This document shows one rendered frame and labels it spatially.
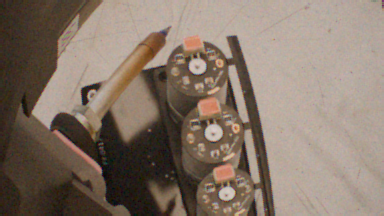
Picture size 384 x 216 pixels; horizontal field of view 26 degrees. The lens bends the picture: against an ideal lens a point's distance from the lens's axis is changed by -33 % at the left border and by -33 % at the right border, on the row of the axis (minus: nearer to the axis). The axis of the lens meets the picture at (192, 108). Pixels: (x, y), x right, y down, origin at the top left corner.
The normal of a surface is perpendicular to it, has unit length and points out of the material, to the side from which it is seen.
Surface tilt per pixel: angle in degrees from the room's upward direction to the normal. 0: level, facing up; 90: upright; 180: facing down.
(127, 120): 0
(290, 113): 0
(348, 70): 0
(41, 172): 62
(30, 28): 28
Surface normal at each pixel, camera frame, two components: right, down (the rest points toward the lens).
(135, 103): 0.01, -0.33
